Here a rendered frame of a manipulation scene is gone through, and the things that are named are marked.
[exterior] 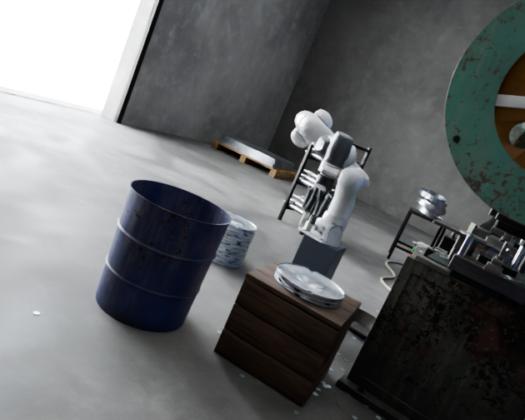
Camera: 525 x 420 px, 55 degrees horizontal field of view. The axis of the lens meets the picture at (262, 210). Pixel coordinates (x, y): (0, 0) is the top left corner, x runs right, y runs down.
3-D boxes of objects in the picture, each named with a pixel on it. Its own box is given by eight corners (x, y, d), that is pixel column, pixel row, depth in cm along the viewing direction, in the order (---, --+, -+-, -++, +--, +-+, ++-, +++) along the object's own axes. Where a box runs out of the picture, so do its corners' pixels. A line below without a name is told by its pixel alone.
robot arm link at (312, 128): (305, 111, 226) (328, 137, 200) (338, 126, 233) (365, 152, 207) (293, 132, 230) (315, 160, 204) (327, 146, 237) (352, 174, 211)
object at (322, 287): (345, 309, 184) (346, 307, 184) (273, 277, 185) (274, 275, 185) (342, 285, 212) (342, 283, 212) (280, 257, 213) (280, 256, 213)
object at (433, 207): (386, 257, 508) (421, 187, 492) (387, 250, 551) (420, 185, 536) (423, 275, 499) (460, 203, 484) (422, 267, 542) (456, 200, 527)
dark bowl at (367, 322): (325, 320, 276) (330, 309, 274) (342, 310, 302) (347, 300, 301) (373, 350, 263) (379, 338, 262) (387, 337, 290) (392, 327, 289)
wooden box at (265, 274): (212, 351, 196) (246, 272, 189) (251, 325, 231) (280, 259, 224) (302, 407, 183) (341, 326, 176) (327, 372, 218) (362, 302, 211)
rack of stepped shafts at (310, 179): (303, 237, 448) (348, 138, 429) (272, 216, 480) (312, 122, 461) (332, 242, 478) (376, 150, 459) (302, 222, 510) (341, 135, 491)
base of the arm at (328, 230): (292, 228, 247) (304, 202, 244) (306, 226, 264) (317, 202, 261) (332, 249, 238) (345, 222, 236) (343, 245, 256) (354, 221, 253)
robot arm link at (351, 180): (318, 210, 238) (340, 162, 233) (332, 210, 254) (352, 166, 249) (338, 221, 233) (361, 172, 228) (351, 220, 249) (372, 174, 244)
